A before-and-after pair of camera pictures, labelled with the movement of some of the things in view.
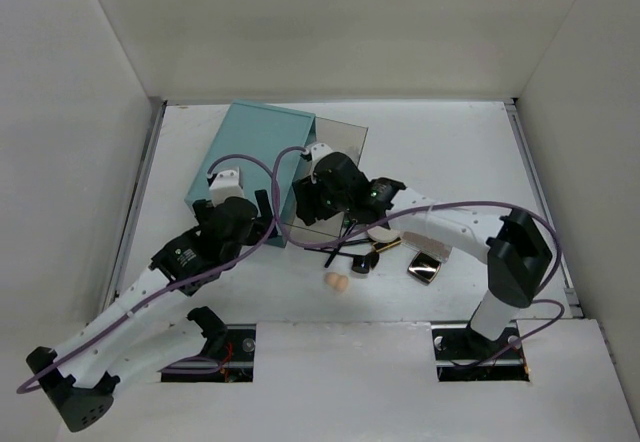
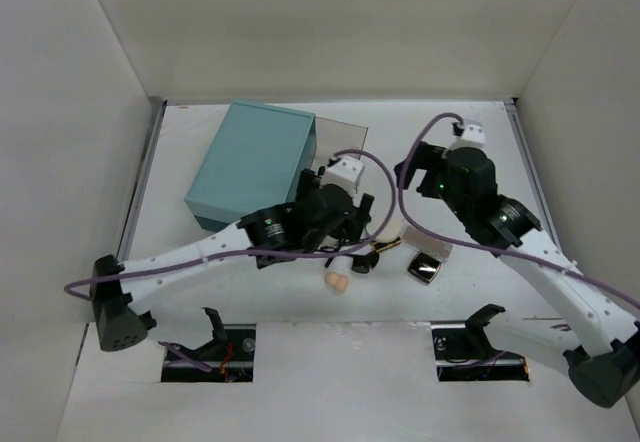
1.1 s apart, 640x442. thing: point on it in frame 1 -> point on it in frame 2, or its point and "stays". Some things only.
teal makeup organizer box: x=266 y=144 stays
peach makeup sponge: x=337 y=281 stays
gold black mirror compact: x=424 y=266 stays
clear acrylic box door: x=347 y=140 stays
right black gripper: x=308 y=189 -> x=427 y=158
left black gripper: x=261 y=210 -> x=358 y=229
